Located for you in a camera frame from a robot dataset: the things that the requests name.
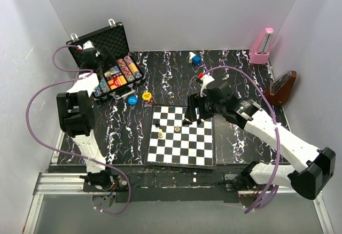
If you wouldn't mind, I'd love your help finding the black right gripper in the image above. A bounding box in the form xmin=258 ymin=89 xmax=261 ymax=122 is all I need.
xmin=184 ymin=91 xmax=225 ymax=122

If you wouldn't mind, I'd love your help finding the black aluminium poker case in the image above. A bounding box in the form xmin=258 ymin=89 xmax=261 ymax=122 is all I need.
xmin=66 ymin=19 xmax=145 ymax=100

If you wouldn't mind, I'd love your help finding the red yellow card deck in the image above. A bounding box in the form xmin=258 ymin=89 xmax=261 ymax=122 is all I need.
xmin=107 ymin=75 xmax=127 ymax=90

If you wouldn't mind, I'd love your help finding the red triangle token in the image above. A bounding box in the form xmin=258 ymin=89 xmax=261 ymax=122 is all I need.
xmin=145 ymin=98 xmax=156 ymax=107

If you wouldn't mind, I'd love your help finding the yellow round button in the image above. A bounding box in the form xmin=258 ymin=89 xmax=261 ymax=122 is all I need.
xmin=142 ymin=91 xmax=152 ymax=101

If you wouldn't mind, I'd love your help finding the blue round button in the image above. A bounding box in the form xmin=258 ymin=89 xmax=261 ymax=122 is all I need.
xmin=127 ymin=96 xmax=138 ymax=105

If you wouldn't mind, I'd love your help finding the blue patterned card deck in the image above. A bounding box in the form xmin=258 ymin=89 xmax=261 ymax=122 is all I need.
xmin=104 ymin=66 xmax=121 ymax=77

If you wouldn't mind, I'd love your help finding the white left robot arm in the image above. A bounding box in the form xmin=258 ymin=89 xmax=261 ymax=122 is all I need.
xmin=56 ymin=69 xmax=114 ymax=191

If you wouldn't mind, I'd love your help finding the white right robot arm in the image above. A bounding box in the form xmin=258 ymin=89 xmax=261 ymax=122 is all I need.
xmin=185 ymin=75 xmax=336 ymax=200

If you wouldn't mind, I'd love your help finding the black bishop lying down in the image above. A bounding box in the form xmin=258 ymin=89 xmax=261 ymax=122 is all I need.
xmin=182 ymin=119 xmax=192 ymax=126

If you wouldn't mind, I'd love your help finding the green light blue chip row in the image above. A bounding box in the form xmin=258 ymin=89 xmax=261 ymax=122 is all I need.
xmin=93 ymin=77 xmax=111 ymax=98

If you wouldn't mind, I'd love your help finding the purple yellow chip row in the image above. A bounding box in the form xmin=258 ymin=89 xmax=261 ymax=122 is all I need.
xmin=124 ymin=56 xmax=140 ymax=75

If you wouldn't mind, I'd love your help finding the red poker chip row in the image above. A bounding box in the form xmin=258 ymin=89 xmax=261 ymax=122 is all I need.
xmin=117 ymin=59 xmax=135 ymax=82

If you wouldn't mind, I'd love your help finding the blue cube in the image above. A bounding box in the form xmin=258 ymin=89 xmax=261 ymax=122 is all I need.
xmin=191 ymin=55 xmax=201 ymax=66

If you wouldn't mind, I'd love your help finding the blue chip stack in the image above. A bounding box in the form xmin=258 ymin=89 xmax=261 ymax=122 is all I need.
xmin=134 ymin=72 xmax=143 ymax=79

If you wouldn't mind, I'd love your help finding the white king chess piece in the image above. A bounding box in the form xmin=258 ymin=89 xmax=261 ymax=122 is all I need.
xmin=158 ymin=129 xmax=164 ymax=138

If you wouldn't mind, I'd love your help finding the black white chessboard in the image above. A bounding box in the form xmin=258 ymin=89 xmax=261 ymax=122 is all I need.
xmin=145 ymin=105 xmax=216 ymax=169

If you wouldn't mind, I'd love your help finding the white small block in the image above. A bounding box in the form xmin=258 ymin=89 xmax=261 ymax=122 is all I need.
xmin=188 ymin=52 xmax=196 ymax=64

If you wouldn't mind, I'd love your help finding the black marble pattern mat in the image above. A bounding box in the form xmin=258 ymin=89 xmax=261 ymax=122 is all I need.
xmin=57 ymin=49 xmax=301 ymax=167

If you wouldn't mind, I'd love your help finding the pink metronome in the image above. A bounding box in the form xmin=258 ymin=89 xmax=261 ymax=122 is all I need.
xmin=249 ymin=28 xmax=274 ymax=65

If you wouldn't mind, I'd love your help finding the brown wooden metronome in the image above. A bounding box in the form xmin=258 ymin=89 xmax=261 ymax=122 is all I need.
xmin=263 ymin=71 xmax=297 ymax=106

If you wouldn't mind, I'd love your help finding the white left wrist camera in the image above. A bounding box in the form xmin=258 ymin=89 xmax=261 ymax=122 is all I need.
xmin=82 ymin=41 xmax=97 ymax=52

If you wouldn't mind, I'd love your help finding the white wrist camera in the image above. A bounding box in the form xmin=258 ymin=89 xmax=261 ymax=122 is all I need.
xmin=198 ymin=73 xmax=214 ymax=97
xmin=82 ymin=41 xmax=97 ymax=52

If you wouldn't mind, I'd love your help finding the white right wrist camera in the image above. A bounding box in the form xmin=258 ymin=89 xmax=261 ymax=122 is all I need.
xmin=198 ymin=73 xmax=214 ymax=97

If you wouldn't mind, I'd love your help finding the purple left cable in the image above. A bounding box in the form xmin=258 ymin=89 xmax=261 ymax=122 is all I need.
xmin=25 ymin=44 xmax=132 ymax=215

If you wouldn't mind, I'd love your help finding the purple cable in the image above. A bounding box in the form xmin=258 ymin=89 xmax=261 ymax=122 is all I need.
xmin=198 ymin=66 xmax=281 ymax=215
xmin=25 ymin=44 xmax=132 ymax=215

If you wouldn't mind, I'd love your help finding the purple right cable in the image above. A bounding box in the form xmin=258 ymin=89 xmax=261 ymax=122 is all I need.
xmin=198 ymin=66 xmax=281 ymax=215

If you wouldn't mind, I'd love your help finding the aluminium rail frame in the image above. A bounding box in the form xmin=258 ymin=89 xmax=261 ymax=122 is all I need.
xmin=24 ymin=169 xmax=333 ymax=233

